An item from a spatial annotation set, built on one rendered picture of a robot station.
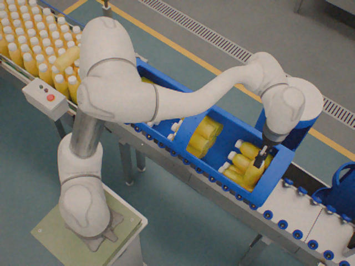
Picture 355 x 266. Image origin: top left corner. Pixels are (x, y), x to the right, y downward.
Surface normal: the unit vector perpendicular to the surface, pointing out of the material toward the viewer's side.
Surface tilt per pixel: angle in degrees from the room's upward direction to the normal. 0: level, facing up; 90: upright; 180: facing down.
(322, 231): 0
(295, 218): 0
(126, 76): 23
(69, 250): 5
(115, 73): 16
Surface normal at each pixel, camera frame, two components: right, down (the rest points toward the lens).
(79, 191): -0.03, -0.35
